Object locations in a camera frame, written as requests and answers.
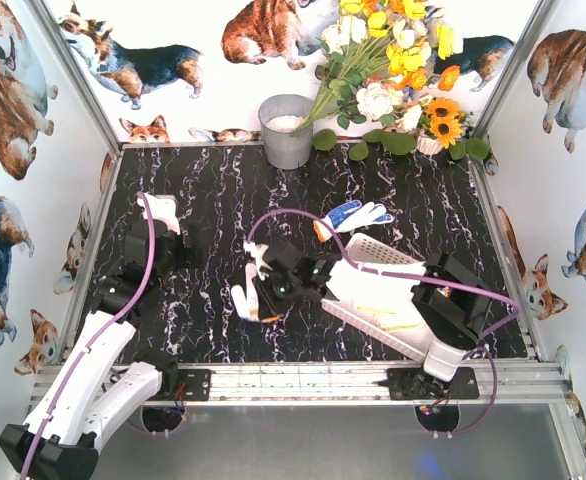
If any blue dotted glove peace sign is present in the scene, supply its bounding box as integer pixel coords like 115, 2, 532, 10
230, 263, 280, 323

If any blue dotted glove orange cuff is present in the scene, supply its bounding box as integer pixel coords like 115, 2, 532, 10
313, 200, 395, 242

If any white glove orange cuff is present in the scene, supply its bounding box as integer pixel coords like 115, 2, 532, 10
351, 295, 411, 315

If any orange dotted white glove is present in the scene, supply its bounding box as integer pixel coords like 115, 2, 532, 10
357, 307, 425, 333

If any white perforated storage basket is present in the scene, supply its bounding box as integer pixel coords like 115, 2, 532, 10
320, 232, 437, 360

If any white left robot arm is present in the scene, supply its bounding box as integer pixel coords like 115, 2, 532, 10
0, 220, 208, 479

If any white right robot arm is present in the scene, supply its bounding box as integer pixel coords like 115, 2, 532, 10
237, 233, 491, 382

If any grey metal bucket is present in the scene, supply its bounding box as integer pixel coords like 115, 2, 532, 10
258, 94, 313, 170

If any sunflower pot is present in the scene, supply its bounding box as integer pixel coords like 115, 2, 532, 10
416, 97, 491, 163

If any artificial flower bouquet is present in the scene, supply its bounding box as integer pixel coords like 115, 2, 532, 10
299, 1, 464, 131

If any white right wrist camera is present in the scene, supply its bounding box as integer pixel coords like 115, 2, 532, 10
243, 241, 272, 281

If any aluminium front rail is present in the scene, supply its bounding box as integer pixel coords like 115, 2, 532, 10
179, 358, 570, 406

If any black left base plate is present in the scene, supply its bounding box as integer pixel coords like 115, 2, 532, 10
174, 368, 212, 402

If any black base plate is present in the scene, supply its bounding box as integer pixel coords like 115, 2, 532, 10
174, 368, 212, 402
378, 367, 480, 400

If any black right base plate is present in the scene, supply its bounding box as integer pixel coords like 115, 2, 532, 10
378, 367, 480, 400

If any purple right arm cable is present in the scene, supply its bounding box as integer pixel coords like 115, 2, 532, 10
246, 208, 522, 351

